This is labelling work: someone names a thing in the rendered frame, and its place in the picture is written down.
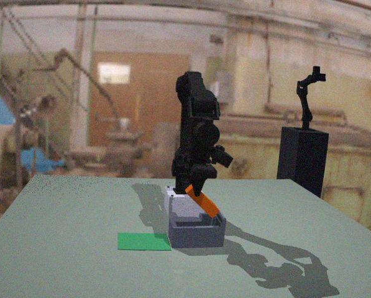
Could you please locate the orange l-shaped part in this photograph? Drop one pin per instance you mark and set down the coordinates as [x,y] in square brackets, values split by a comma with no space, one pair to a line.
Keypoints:
[203,202]

